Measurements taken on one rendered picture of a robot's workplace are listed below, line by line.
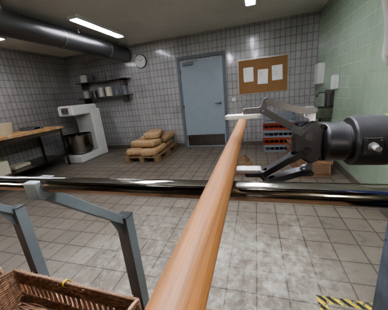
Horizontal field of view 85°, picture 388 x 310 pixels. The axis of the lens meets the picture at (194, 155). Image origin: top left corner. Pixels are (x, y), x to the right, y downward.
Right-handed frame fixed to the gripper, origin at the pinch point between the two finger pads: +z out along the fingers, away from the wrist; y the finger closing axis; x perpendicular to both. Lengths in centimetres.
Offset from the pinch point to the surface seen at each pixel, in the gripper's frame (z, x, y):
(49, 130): 413, 305, 34
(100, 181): 21.9, -16.6, 1.8
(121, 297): 36, -4, 46
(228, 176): -0.8, -21.1, -1.2
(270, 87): -40, 466, -9
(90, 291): 47, -4, 46
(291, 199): -8.4, -17.7, 3.4
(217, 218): -0.9, -30.0, -1.2
